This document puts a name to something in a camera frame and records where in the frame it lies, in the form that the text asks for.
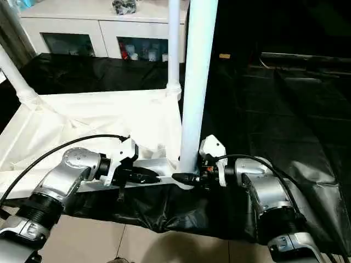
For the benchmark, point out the white plastic table leg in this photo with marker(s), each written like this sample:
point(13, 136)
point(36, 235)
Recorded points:
point(174, 44)
point(197, 66)
point(13, 76)

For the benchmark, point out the white sideboard with glass doors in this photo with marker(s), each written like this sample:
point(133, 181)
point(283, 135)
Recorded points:
point(104, 27)

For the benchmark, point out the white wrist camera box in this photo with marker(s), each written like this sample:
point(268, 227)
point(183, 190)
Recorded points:
point(127, 150)
point(213, 147)

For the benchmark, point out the grey curtain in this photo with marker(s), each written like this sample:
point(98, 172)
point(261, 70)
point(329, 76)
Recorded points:
point(13, 33)

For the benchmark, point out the white plastic table top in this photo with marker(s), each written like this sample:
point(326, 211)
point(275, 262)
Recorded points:
point(82, 120)

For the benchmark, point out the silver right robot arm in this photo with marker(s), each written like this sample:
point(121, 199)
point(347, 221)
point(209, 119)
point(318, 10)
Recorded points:
point(263, 192)

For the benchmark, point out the black plastic mat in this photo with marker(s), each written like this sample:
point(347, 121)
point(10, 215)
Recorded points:
point(285, 137)

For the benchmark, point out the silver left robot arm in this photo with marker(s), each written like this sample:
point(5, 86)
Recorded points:
point(71, 170)

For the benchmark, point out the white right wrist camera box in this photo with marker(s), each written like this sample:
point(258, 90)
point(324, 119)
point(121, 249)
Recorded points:
point(213, 147)

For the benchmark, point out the dark object on cabinet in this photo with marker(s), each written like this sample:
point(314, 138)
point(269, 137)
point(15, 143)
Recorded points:
point(125, 6)

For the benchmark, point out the long black bar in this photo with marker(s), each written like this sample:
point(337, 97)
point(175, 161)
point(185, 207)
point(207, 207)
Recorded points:
point(307, 56)

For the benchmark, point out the small beige label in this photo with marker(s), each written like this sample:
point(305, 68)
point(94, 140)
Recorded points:
point(225, 56)

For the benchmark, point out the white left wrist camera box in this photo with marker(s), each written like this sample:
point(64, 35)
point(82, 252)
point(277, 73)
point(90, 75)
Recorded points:
point(127, 150)

